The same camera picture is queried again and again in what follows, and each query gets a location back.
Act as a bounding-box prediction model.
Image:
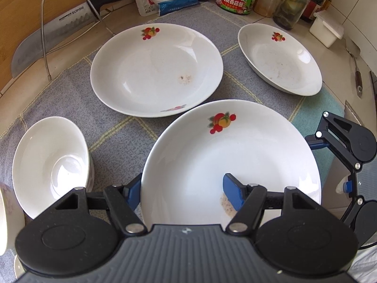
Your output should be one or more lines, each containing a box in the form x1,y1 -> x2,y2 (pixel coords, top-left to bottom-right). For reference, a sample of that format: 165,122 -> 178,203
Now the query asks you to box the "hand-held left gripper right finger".
223,173 -> 323,234

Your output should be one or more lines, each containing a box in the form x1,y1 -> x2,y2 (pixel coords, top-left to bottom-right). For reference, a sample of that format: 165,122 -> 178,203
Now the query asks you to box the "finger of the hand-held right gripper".
336,180 -> 366,234
305,111 -> 363,171

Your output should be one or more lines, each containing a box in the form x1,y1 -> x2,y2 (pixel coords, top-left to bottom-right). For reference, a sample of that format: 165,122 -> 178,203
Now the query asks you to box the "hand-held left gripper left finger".
44,173 -> 148,237

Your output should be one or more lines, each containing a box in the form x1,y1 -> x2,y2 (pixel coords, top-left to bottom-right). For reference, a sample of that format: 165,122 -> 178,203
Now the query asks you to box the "white fruit print plate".
141,100 -> 322,227
90,23 -> 224,118
237,23 -> 323,96

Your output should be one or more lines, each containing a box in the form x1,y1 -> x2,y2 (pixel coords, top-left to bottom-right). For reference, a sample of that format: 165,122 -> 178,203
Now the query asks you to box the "white ceramic bowl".
12,116 -> 95,220
0,181 -> 9,255

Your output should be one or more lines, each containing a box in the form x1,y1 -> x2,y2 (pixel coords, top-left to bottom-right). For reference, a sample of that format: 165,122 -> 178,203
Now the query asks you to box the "teal cloth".
290,87 -> 346,189

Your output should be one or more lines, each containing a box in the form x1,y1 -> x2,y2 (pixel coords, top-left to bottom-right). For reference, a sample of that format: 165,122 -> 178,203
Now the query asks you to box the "grey checked mat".
0,3 -> 329,223

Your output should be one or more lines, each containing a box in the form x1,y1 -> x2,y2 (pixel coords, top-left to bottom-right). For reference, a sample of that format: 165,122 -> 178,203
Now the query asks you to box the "metal spatula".
344,37 -> 364,96

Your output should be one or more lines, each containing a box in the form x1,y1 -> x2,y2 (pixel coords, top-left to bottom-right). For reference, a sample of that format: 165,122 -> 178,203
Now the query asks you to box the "white plastic box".
309,11 -> 344,48

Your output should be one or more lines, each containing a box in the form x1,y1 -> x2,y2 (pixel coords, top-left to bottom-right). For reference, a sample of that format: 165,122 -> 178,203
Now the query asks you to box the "clear glass bottle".
272,0 -> 311,30

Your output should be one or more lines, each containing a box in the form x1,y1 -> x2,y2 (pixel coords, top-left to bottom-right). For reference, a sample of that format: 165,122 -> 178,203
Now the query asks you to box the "small white seasoning bag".
135,0 -> 161,17

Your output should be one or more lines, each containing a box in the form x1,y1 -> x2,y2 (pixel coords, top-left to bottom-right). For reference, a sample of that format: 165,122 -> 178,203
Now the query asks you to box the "bamboo cutting board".
0,0 -> 142,95

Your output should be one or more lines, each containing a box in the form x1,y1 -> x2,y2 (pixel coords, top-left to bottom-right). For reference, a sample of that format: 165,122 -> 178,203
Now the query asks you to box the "metal wire knife rack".
41,0 -> 116,81

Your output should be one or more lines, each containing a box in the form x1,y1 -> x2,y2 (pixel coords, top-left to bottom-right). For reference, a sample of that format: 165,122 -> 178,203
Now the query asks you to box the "black handled kitchen knife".
11,0 -> 150,79

